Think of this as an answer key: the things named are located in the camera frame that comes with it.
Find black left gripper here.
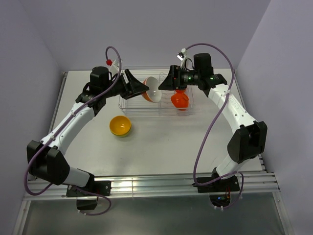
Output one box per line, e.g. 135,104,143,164
102,69,149,100

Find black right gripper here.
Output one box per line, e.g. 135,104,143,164
158,65,201,91

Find white bowl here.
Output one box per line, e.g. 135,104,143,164
141,76,162,103

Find orange bowl carried to rack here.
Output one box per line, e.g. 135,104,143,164
171,93,189,111

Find orange bowl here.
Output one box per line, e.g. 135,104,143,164
175,89,186,94

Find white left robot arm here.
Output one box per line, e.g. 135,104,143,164
26,67,149,195

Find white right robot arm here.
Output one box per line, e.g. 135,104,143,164
159,53,268,191

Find green bowl under yellow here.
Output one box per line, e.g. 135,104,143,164
110,124,132,138

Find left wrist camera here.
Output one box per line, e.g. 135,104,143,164
106,59,121,75

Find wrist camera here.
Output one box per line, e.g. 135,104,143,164
106,59,121,75
177,48,190,71

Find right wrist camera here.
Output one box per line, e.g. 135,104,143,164
177,48,190,71

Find aluminium table edge rail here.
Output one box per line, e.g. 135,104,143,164
22,171,280,201

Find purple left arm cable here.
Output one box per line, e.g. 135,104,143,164
24,46,122,216

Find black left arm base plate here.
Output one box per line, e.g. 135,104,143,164
66,181,111,197

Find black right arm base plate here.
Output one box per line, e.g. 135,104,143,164
193,176,240,193

